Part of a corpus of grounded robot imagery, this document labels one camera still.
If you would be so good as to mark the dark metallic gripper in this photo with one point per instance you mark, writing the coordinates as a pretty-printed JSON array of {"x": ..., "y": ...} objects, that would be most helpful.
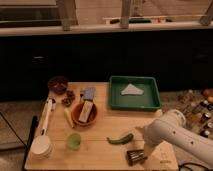
[{"x": 135, "y": 156}]

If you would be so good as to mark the green pepper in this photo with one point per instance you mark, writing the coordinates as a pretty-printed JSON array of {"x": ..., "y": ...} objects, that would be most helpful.
[{"x": 129, "y": 137}]

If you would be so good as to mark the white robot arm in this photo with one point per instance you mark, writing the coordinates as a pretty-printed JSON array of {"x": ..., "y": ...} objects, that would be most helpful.
[{"x": 170, "y": 127}]

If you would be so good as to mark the green plastic tray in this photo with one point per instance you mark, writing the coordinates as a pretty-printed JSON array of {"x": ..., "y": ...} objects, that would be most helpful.
[{"x": 149, "y": 101}]

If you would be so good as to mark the white cloth in tray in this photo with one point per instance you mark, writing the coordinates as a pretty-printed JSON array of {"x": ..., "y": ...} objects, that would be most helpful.
[{"x": 131, "y": 89}]

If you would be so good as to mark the wooden cutting board table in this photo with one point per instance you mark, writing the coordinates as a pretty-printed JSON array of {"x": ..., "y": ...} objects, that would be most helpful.
[{"x": 95, "y": 152}]

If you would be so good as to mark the small green cup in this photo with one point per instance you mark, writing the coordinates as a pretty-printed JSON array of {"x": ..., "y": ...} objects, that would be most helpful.
[{"x": 74, "y": 141}]

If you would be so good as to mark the wooden block in bowl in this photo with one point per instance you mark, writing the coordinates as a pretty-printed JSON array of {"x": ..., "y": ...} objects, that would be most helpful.
[{"x": 86, "y": 110}]

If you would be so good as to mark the orange bowl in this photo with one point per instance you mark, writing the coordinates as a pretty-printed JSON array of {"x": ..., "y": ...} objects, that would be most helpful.
[{"x": 76, "y": 112}]

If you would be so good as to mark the yellow corn cob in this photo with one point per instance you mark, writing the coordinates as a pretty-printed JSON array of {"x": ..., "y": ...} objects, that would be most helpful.
[{"x": 68, "y": 117}]

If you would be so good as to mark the spice jar rack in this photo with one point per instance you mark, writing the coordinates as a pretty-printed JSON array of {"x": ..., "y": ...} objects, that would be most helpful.
[{"x": 197, "y": 114}]

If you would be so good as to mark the brown pine cone cluster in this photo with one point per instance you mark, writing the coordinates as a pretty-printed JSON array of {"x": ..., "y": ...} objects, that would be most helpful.
[{"x": 70, "y": 97}]

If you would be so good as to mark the dark red bowl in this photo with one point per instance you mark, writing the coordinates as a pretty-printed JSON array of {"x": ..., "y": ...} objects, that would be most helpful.
[{"x": 58, "y": 85}]

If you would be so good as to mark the white handled ladle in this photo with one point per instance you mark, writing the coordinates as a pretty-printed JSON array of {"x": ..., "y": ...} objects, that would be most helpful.
[{"x": 41, "y": 145}]

